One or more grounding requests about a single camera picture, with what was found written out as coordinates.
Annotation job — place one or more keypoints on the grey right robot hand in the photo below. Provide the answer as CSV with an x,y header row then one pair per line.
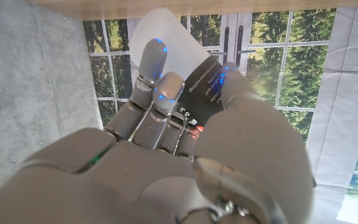
x,y
129,180

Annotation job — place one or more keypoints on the white oil cruet black spout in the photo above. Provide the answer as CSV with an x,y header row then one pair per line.
x,y
182,46

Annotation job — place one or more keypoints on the printed window forest backdrop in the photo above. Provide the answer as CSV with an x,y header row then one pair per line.
x,y
306,71

